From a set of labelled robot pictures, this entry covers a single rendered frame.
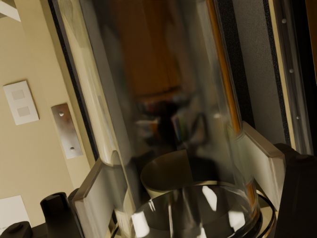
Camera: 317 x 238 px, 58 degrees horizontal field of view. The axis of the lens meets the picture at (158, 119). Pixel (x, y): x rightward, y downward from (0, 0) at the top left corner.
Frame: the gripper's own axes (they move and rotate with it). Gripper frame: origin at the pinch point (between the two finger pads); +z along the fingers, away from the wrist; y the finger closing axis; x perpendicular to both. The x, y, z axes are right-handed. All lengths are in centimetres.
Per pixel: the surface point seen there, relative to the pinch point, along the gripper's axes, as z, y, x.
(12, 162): 61, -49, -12
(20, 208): 61, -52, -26
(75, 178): 18.1, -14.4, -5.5
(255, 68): 25.5, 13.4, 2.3
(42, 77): 18.3, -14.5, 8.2
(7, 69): 61, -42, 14
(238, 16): 29.9, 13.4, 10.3
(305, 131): 18.0, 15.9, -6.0
